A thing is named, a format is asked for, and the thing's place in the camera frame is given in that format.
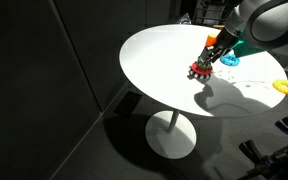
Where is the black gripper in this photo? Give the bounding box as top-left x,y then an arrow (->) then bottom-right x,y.
199,29 -> 238,63

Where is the green toy ring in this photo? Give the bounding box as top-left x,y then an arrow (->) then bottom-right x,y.
197,57 -> 214,69

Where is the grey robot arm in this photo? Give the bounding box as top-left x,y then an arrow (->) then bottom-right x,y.
199,0 -> 288,64

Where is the orange stacking toy peg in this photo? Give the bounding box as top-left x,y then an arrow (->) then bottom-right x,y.
187,33 -> 219,81

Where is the black clamp equipment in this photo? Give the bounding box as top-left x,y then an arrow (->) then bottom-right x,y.
238,117 -> 288,180

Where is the blue toy ring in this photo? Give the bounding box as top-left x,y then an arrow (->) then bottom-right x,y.
219,53 -> 241,67

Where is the red toy ring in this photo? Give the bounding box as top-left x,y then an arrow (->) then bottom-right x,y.
190,61 -> 214,76

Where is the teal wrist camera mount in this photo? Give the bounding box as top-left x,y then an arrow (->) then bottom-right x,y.
232,40 -> 262,58

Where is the white round pedestal table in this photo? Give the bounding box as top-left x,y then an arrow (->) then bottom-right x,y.
119,24 -> 286,159

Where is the yellow toy ring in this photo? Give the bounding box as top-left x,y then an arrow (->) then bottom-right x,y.
272,79 -> 288,96

